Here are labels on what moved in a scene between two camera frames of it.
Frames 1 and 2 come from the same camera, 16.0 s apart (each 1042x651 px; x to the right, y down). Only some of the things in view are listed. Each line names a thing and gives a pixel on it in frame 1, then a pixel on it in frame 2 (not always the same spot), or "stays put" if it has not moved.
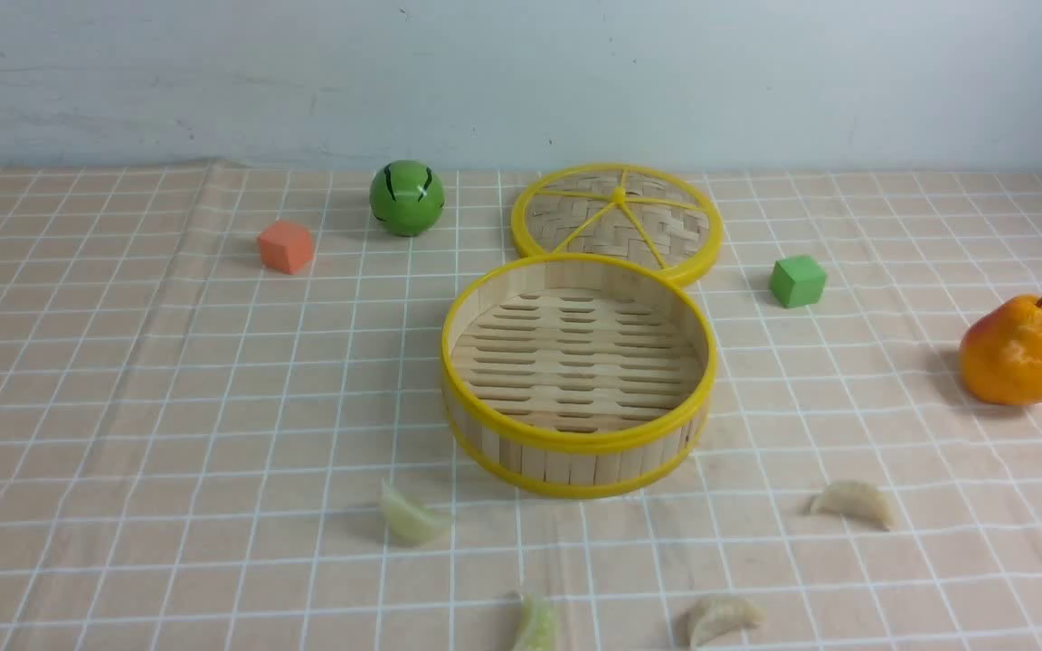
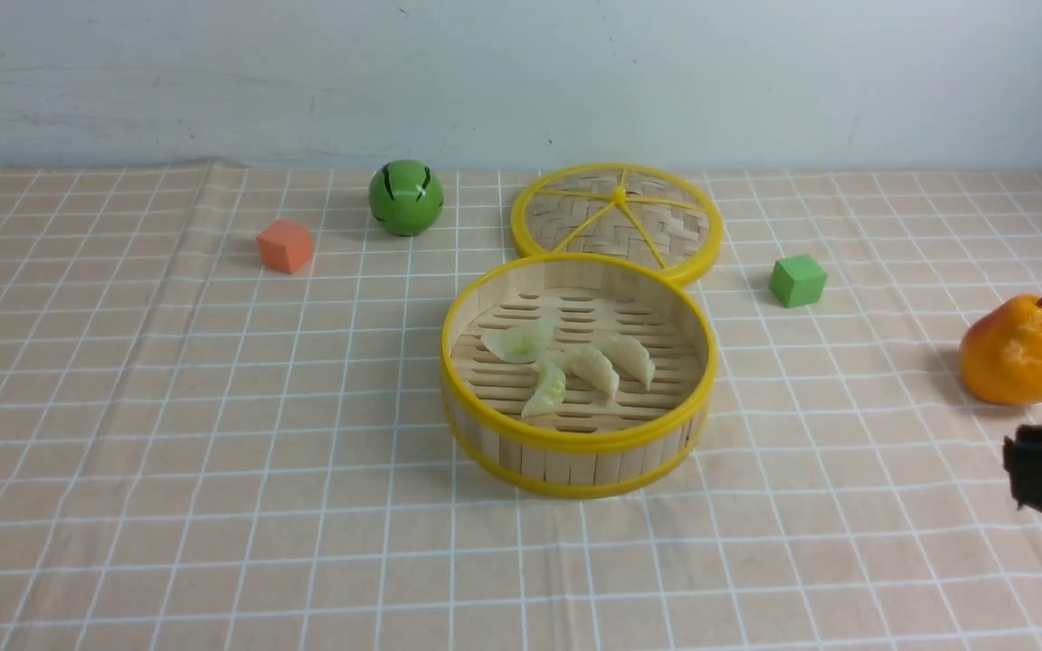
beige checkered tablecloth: (197, 405) stays put
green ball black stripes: (407, 198) stays put
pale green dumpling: (537, 623) to (549, 391)
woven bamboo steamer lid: (648, 214) stays put
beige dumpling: (710, 615) to (593, 367)
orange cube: (285, 246) stays put
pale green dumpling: (408, 523) to (522, 344)
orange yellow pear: (1015, 353) stays put
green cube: (797, 281) stays put
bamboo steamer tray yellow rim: (572, 375) stays put
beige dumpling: (855, 498) to (629, 353)
